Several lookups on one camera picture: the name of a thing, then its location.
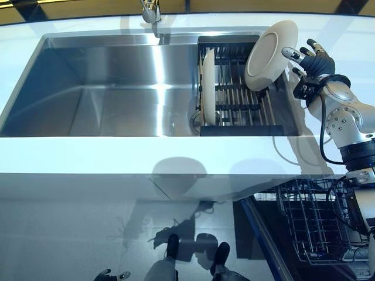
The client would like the cream ceramic plate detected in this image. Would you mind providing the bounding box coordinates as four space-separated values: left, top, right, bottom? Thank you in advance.
244 20 299 92
200 51 217 124

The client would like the wire dishwasher basket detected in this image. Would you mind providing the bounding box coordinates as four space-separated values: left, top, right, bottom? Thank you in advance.
277 177 375 266

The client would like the glossy white cabinet door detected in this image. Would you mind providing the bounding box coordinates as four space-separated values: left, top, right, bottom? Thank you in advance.
0 172 172 202
152 172 278 203

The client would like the black sink dish rack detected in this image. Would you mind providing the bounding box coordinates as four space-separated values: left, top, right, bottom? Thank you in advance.
196 34 285 137

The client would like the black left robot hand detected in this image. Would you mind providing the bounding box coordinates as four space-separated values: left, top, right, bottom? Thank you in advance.
93 269 131 281

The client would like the stainless steel sink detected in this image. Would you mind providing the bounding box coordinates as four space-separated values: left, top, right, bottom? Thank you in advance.
0 30 309 139

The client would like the chrome kitchen faucet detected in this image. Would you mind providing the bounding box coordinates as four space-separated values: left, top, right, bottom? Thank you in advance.
139 0 163 25

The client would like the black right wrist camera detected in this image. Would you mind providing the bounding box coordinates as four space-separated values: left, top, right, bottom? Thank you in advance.
292 75 323 102

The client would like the black robot foot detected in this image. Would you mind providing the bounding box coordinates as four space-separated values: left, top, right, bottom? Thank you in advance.
166 233 180 259
210 241 231 276

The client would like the black right robot foot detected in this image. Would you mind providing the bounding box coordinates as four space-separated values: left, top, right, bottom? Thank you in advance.
210 241 231 276

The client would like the yellow window with dark frame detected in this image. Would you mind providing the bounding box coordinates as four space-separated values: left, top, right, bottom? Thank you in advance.
0 0 375 26

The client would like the black left robot foot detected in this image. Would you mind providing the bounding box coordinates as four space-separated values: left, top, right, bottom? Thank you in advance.
166 233 180 259

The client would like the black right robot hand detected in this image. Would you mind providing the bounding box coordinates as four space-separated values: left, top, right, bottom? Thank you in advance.
281 37 336 78

